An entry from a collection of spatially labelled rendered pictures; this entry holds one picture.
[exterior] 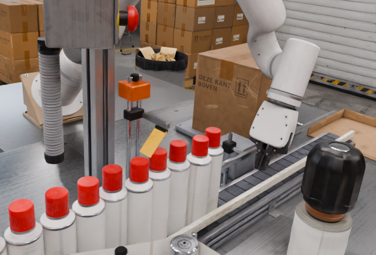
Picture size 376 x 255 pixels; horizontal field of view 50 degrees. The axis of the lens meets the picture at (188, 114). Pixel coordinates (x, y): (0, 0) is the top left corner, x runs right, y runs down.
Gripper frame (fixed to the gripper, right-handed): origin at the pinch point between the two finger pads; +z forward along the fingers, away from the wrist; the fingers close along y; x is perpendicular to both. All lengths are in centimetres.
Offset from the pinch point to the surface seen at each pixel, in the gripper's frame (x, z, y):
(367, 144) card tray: 60, -10, 6
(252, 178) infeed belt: 2.7, 5.7, -2.6
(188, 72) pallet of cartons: 250, -11, -251
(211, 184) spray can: -21.3, 4.9, 1.6
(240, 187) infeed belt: -2.7, 7.7, -2.1
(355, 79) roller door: 392, -62, -126
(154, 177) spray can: -38.6, 3.5, 1.0
